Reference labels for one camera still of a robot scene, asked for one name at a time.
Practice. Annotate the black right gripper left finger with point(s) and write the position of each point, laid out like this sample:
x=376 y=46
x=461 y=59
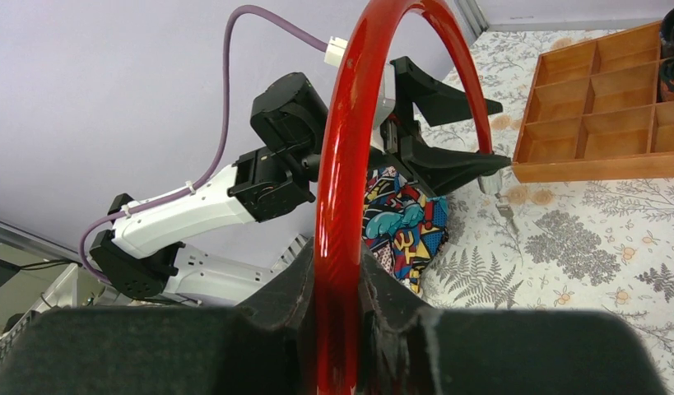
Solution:
x=263 y=345

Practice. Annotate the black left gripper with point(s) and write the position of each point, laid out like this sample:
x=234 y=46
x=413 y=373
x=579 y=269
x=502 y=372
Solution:
x=396 y=143

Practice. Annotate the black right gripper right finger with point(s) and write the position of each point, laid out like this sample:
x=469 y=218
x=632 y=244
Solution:
x=411 y=347

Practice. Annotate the red cable lock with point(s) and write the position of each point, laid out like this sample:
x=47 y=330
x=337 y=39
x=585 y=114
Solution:
x=342 y=175

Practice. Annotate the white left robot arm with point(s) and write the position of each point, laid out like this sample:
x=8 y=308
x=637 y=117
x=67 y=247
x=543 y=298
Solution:
x=145 y=254

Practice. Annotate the colourful comic print cloth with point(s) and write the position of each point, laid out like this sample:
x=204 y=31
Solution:
x=402 y=227

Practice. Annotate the orange compartment tray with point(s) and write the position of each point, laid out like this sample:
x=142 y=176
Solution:
x=594 y=113

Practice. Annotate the dark rolled sock middle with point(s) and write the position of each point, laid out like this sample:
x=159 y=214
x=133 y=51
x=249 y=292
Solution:
x=666 y=80

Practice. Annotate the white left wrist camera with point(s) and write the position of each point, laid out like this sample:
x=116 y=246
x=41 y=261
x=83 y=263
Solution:
x=386 y=98

